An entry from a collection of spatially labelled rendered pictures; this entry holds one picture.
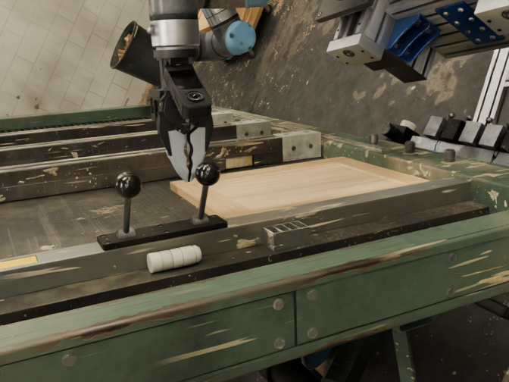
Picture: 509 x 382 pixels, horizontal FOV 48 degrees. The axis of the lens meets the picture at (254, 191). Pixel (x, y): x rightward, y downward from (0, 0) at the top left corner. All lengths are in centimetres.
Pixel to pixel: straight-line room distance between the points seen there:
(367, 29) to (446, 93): 122
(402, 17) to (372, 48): 12
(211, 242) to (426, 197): 45
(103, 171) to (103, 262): 56
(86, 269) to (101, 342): 25
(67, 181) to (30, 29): 521
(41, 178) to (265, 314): 81
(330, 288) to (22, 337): 36
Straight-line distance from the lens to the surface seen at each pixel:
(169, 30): 89
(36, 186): 138
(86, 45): 664
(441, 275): 85
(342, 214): 102
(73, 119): 272
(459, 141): 151
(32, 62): 649
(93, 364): 64
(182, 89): 85
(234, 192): 122
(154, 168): 143
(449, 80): 279
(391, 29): 164
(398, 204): 109
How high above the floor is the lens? 179
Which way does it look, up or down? 29 degrees down
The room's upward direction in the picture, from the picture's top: 65 degrees counter-clockwise
